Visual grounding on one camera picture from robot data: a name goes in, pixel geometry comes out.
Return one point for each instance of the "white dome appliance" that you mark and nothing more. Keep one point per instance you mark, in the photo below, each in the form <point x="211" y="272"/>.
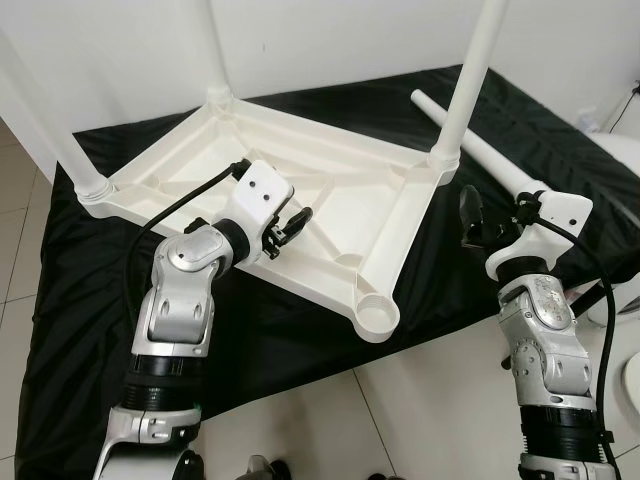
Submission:
<point x="625" y="160"/>

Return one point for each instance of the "pink plastic stool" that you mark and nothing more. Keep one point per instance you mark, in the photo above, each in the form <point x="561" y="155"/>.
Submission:
<point x="575" y="295"/>

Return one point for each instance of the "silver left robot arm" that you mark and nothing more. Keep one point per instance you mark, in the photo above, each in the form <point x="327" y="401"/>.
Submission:
<point x="180" y="300"/>

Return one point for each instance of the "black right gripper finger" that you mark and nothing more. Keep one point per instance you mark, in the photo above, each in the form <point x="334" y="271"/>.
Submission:
<point x="468" y="212"/>

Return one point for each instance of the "white plastic table leg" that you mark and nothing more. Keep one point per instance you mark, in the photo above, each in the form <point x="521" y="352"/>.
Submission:
<point x="215" y="50"/>
<point x="470" y="140"/>
<point x="55" y="140"/>
<point x="470" y="80"/>

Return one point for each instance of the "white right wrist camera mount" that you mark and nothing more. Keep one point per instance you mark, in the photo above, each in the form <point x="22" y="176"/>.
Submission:
<point x="560" y="215"/>

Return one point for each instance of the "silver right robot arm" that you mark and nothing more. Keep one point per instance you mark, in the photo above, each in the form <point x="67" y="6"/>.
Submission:
<point x="545" y="340"/>

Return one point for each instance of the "grey robot left foot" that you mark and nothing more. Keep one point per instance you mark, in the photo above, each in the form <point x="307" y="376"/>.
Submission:
<point x="265" y="467"/>

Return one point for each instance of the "white wall socket plug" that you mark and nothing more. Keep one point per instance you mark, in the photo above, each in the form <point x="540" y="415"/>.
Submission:
<point x="590" y="120"/>

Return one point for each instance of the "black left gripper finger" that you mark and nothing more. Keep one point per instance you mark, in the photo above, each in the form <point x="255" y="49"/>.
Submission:
<point x="300" y="218"/>

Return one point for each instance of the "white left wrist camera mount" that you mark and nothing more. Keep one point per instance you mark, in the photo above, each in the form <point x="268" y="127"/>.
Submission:
<point x="262" y="190"/>

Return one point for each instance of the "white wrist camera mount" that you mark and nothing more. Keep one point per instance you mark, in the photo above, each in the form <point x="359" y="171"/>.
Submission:
<point x="560" y="215"/>
<point x="262" y="190"/>

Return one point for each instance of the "white pedestal fan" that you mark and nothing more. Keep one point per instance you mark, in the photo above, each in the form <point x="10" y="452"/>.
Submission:
<point x="633" y="380"/>

